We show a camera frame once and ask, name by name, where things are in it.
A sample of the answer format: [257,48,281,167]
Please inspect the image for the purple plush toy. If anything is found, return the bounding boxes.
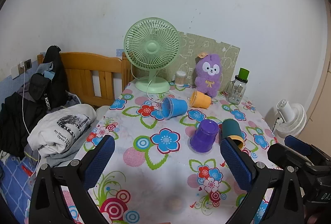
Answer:
[194,53,222,98]

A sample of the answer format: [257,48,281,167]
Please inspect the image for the teal cup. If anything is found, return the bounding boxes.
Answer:
[221,119,245,150]

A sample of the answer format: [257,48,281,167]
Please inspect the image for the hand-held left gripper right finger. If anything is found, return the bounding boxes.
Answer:
[220,137,306,224]

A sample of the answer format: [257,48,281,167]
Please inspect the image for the blue cup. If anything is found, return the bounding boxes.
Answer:
[160,96,188,121]

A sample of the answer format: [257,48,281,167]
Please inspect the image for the floral tablecloth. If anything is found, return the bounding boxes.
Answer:
[58,79,280,224]

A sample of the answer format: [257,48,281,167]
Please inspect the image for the grey folded clothing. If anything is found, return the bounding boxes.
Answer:
[24,128,90,171]

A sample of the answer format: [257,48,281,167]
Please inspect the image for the wooden bed headboard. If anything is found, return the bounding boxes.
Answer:
[37,51,134,108]

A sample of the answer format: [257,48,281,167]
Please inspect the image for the blue checked bed sheet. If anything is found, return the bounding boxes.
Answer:
[0,153,38,224]

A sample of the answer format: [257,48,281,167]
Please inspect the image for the folded white printed shirt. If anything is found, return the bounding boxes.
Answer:
[27,104,98,159]

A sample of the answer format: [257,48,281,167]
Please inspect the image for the white charging cable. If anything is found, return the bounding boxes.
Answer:
[21,62,41,171]

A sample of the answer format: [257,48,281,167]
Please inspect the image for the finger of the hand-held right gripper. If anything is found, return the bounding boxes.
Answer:
[267,143,314,176]
[284,135,315,160]

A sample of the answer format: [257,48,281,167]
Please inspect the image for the clear cotton swab box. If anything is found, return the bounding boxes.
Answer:
[175,71,187,88]

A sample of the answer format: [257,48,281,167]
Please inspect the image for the black bag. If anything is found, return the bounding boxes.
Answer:
[28,45,69,114]

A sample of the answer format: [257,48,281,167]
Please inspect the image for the green desk fan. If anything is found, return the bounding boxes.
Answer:
[124,18,181,93]

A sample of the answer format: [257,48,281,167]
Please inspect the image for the orange cup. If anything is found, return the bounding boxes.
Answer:
[188,90,213,110]

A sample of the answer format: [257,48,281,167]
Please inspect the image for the glass jar with green lid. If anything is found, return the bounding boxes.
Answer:
[225,68,249,105]

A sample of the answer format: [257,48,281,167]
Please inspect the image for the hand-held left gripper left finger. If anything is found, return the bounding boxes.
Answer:
[29,135,116,224]

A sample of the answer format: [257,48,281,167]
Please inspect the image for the purple cup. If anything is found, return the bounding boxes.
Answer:
[188,119,220,155]

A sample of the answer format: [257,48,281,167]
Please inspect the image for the wall socket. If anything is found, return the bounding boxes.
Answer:
[18,58,32,71]

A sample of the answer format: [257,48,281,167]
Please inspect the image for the black clothing pile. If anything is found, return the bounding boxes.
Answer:
[0,91,46,160]

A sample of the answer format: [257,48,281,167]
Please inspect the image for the white floor fan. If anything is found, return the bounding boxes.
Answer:
[272,99,308,140]

